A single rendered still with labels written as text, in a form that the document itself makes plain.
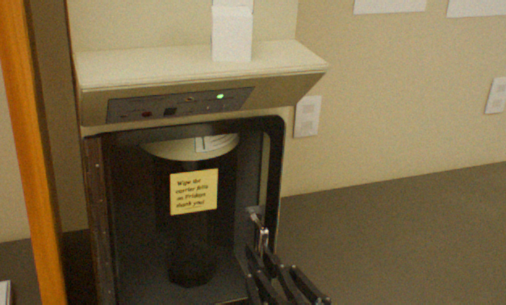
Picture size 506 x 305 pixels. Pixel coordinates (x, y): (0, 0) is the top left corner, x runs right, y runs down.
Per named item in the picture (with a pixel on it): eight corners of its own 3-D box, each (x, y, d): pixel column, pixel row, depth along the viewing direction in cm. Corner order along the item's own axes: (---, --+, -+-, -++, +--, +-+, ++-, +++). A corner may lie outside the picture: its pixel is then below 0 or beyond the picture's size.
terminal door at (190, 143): (107, 336, 96) (86, 133, 77) (269, 301, 105) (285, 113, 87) (107, 340, 95) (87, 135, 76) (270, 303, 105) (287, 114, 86)
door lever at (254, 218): (258, 254, 98) (244, 256, 97) (261, 210, 93) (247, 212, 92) (269, 273, 93) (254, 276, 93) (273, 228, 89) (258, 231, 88)
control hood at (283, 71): (77, 120, 76) (70, 51, 71) (290, 99, 86) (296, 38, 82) (85, 160, 66) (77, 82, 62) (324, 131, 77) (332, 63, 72)
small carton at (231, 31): (210, 49, 75) (211, 6, 72) (246, 50, 75) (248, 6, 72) (211, 61, 70) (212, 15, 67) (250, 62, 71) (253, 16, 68)
